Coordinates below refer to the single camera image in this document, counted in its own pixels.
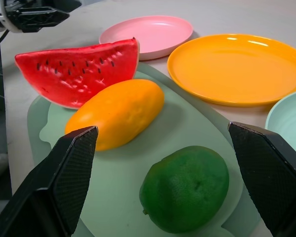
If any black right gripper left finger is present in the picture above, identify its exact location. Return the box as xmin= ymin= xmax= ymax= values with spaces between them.
xmin=0 ymin=125 xmax=99 ymax=237

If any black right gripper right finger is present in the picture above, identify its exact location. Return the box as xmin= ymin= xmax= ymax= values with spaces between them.
xmin=227 ymin=121 xmax=296 ymax=237

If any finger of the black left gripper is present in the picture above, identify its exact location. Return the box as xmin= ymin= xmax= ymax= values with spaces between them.
xmin=19 ymin=16 xmax=65 ymax=34
xmin=18 ymin=6 xmax=71 ymax=21

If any light green plate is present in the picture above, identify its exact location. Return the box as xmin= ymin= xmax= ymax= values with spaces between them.
xmin=264 ymin=89 xmax=296 ymax=149

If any green lime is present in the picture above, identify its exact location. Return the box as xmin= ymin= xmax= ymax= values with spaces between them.
xmin=139 ymin=145 xmax=230 ymax=234

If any orange plate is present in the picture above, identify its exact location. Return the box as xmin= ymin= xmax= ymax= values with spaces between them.
xmin=167 ymin=34 xmax=296 ymax=108

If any pink plate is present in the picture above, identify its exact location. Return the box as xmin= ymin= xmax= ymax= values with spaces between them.
xmin=99 ymin=15 xmax=194 ymax=61

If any light green cutting board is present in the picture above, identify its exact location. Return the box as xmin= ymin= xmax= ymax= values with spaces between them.
xmin=27 ymin=62 xmax=263 ymax=237

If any red watermelon slice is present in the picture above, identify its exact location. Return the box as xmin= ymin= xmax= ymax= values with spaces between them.
xmin=14 ymin=37 xmax=141 ymax=110

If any orange mango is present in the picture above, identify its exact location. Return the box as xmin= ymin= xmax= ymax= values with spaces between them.
xmin=65 ymin=79 xmax=165 ymax=152

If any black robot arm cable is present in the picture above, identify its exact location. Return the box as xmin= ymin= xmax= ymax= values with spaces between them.
xmin=0 ymin=29 xmax=10 ymax=53

